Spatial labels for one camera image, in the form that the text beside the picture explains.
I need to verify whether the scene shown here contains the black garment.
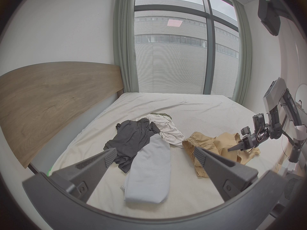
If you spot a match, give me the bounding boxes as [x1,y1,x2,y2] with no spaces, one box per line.
[103,119,161,173]

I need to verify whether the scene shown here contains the white garment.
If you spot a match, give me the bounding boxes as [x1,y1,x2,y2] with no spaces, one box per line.
[135,114,185,148]

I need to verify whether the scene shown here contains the bed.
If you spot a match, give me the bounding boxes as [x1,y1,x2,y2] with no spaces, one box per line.
[0,61,295,220]

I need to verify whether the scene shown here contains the grey-green curtain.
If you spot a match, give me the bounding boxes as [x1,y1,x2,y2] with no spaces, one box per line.
[113,0,139,93]
[231,0,253,105]

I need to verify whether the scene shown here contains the window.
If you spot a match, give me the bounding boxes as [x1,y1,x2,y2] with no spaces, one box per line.
[133,0,240,98]

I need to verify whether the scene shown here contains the tan shorts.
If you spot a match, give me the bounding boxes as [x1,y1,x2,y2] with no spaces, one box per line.
[182,132,261,178]

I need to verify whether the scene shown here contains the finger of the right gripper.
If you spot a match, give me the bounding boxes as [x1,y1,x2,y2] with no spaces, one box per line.
[227,143,245,153]

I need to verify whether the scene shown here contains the pale blue garment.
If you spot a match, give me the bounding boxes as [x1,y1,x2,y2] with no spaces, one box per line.
[124,133,171,203]

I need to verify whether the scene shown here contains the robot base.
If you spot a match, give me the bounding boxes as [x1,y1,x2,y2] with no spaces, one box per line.
[270,162,307,222]

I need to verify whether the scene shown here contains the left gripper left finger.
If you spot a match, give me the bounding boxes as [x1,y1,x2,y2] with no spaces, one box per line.
[51,148,117,203]

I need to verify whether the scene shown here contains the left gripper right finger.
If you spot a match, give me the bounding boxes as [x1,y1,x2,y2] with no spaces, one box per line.
[194,147,258,203]

